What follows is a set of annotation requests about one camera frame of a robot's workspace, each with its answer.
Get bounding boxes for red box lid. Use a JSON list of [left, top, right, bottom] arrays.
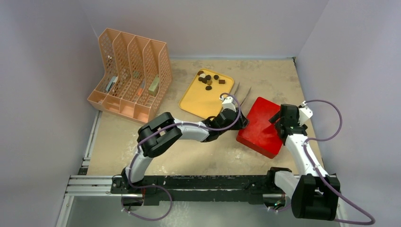
[[236, 97, 282, 159]]

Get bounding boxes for yellow plastic tray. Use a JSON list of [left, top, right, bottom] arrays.
[[178, 68, 235, 119]]

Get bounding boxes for metal serving tongs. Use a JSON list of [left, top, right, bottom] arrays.
[[233, 82, 252, 106]]

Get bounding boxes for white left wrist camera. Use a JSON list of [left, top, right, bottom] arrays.
[[221, 96, 236, 113]]

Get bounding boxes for black aluminium base frame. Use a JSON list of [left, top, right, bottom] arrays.
[[65, 175, 290, 208]]

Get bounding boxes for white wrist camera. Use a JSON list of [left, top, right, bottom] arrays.
[[298, 101, 313, 125], [221, 96, 236, 113]]

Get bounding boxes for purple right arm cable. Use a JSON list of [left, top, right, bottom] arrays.
[[302, 99, 376, 226]]

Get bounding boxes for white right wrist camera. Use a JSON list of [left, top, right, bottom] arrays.
[[298, 101, 313, 125]]

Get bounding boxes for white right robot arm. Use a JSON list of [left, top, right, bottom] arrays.
[[265, 104, 340, 221]]

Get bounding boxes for orange plastic file organizer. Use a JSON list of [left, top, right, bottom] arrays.
[[87, 28, 173, 124]]

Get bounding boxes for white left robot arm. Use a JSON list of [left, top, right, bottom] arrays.
[[122, 109, 249, 193]]

